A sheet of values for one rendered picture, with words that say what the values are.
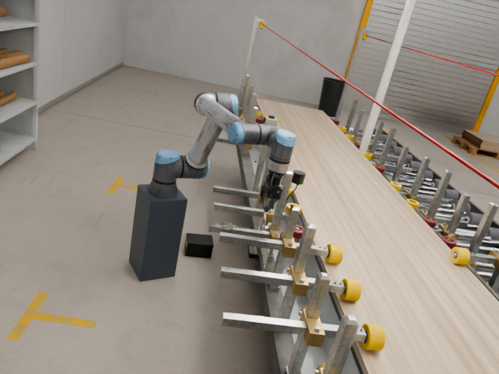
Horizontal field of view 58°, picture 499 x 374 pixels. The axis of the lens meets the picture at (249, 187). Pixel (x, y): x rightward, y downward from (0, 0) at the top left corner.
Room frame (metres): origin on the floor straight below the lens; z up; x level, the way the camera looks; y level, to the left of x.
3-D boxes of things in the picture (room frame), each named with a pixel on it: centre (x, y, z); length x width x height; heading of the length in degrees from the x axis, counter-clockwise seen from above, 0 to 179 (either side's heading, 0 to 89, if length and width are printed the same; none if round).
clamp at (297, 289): (1.42, -0.25, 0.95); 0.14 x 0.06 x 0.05; 10
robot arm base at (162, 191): (2.63, 0.54, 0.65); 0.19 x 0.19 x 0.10
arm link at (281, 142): (1.82, -0.10, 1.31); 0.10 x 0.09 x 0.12; 29
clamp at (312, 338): (1.18, -0.29, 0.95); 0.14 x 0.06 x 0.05; 10
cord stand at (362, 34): (4.90, -0.79, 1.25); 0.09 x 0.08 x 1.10; 10
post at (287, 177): (1.94, -0.16, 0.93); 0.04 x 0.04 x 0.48; 10
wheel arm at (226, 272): (1.40, -0.21, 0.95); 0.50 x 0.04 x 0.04; 100
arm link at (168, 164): (2.63, 0.53, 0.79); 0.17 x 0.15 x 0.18; 119
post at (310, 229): (1.45, -0.25, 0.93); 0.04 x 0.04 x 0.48; 10
